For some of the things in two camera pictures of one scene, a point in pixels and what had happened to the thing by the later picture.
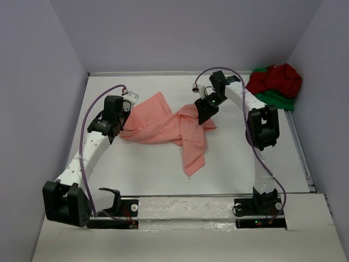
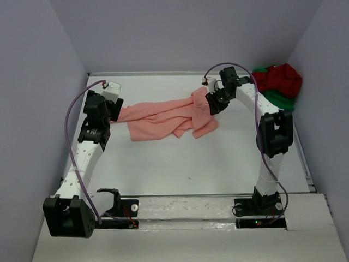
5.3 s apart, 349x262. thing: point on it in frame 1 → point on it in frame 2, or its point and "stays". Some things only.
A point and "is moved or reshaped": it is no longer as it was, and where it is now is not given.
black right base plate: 259,213 stays
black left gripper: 126,114 → 114,108
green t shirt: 275,97 stays
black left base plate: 128,208 stays
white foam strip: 211,214 stays
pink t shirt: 151,120 is moved or reshaped
